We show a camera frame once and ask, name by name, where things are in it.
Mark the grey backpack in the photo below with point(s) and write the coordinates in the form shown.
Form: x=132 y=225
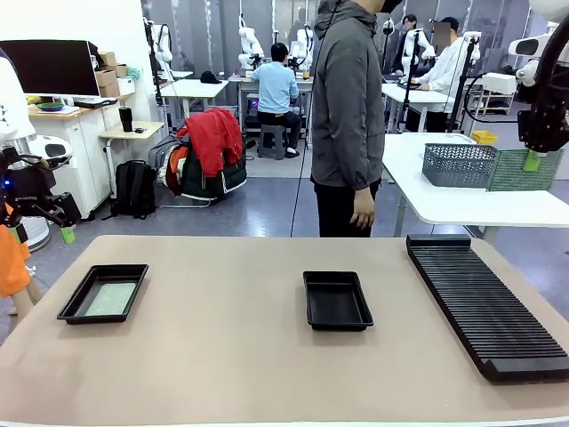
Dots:
x=160 y=153

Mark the person in white coat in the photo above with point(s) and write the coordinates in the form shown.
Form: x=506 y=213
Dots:
x=444 y=75

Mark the red jacket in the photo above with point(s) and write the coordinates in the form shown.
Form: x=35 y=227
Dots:
x=213 y=138

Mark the green bowl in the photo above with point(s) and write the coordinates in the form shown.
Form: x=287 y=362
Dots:
x=51 y=107

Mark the black slotted board rack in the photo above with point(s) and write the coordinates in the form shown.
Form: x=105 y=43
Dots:
x=484 y=307

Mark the white side table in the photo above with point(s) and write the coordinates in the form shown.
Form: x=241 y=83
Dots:
x=467 y=204

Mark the small wooden-top desk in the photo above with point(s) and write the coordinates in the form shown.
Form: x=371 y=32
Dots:
x=133 y=131

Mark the black ESD tray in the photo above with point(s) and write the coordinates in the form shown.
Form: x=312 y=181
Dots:
x=337 y=301
x=102 y=294

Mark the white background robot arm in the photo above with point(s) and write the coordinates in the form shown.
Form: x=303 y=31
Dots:
x=424 y=44
x=162 y=42
x=306 y=44
x=249 y=46

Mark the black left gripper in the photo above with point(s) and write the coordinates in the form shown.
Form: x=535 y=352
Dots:
x=26 y=191

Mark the yellow plastic bin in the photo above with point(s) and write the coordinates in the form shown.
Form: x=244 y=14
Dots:
x=484 y=138

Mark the person in blue shirt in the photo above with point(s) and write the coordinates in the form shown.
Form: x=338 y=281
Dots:
x=276 y=93

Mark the long white background table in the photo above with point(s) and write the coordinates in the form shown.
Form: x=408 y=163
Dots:
x=413 y=95

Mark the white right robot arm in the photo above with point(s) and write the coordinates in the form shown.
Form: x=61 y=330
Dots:
x=533 y=58

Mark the black backpack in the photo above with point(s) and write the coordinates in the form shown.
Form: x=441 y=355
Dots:
x=135 y=189

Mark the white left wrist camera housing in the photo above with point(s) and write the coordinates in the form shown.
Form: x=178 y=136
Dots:
x=51 y=151

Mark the grey metal workbench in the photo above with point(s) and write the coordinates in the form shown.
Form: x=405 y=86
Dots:
x=242 y=89

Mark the white cylindrical air purifier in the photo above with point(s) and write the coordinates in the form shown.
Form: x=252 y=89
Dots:
x=37 y=233

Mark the dark green bag pile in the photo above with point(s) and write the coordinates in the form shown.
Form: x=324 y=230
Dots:
x=200 y=182

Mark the grey-sleeved right forearm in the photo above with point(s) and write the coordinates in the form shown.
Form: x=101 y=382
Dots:
x=366 y=160

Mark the grey plastic mesh basket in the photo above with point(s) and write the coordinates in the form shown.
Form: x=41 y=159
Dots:
x=458 y=166

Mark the large cardboard box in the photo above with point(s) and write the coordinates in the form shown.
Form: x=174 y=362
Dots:
x=109 y=90
x=106 y=78

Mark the person in grey jacket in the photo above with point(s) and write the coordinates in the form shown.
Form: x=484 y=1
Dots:
x=344 y=111

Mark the white desk with cap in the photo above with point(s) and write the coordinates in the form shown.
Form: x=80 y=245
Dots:
x=193 y=89

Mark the black cap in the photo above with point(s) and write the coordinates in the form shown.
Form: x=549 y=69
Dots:
x=210 y=78

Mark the black camera tripod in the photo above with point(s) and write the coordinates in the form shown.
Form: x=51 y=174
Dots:
x=462 y=89

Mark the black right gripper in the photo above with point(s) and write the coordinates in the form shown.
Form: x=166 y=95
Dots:
x=542 y=129

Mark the white cabinet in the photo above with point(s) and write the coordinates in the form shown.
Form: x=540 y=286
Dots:
x=75 y=169

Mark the black tumbler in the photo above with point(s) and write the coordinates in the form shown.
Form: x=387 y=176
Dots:
x=126 y=119

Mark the grey plastic stool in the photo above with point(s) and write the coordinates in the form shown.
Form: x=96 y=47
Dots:
x=272 y=142

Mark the small cardboard box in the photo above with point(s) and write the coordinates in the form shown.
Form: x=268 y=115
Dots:
x=122 y=70
x=107 y=58

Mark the person in black top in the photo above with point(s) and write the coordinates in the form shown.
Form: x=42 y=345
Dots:
x=405 y=49

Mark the person in orange clothing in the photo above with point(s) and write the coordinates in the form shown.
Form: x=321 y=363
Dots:
x=11 y=267

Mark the person's right hand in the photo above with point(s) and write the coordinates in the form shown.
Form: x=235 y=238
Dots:
x=363 y=211

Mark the white storage shelf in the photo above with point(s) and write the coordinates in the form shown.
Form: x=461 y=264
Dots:
x=498 y=104

